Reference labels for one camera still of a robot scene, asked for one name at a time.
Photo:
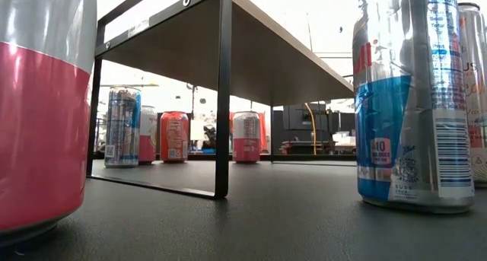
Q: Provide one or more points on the silver can black top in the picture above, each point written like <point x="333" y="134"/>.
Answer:
<point x="475" y="82"/>

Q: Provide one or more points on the red soda can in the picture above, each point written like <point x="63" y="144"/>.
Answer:
<point x="174" y="137"/>

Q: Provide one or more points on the black table frame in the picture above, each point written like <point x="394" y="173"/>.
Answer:
<point x="198" y="158"/>

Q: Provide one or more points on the white boxes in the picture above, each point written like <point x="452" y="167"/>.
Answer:
<point x="344" y="139"/>

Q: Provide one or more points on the white sign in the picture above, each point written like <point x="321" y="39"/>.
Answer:
<point x="197" y="129"/>

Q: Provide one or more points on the blue silver energy drink can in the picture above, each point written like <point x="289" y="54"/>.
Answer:
<point x="384" y="139"/>
<point x="121" y="131"/>

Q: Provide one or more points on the black stand pole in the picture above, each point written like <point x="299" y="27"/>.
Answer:
<point x="193" y="101"/>

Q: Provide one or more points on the black cabinet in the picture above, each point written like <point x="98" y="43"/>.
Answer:
<point x="293" y="120"/>

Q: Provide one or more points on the wooden board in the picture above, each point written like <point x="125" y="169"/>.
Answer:
<point x="236" y="44"/>

